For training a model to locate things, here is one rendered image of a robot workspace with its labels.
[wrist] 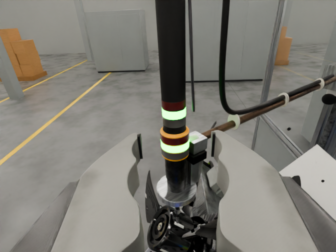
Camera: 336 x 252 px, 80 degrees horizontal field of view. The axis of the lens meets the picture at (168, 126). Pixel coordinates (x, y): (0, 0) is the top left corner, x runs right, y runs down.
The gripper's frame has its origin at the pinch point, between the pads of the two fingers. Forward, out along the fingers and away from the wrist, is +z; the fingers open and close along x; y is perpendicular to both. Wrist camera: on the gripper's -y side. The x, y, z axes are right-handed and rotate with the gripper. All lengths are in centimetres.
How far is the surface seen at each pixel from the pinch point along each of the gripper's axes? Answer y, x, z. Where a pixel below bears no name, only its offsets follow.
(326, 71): 11, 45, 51
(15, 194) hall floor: 167, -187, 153
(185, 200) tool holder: 19.9, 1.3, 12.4
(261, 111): 11.6, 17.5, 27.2
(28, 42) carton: 52, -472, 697
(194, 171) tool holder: 17.0, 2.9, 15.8
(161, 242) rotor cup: 43.0, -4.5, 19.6
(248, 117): 11.7, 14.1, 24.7
